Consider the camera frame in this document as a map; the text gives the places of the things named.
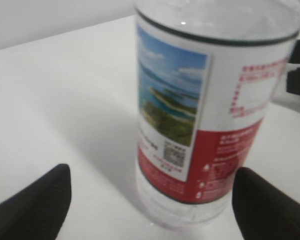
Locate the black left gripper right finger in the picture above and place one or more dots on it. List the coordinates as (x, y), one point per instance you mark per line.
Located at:
(261, 211)

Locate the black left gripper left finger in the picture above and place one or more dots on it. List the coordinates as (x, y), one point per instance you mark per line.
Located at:
(38, 211)

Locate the clear red-label water bottle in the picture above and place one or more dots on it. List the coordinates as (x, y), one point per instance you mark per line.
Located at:
(207, 71)

